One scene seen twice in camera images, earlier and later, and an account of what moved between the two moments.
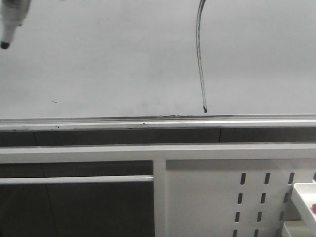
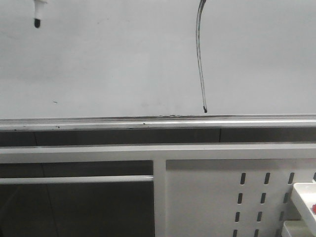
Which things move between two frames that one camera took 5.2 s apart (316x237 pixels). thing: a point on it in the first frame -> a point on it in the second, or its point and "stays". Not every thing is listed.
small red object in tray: [313, 208] stays
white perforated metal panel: [233, 197] stays
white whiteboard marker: [12, 14] -> [39, 10]
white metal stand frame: [159, 153] stays
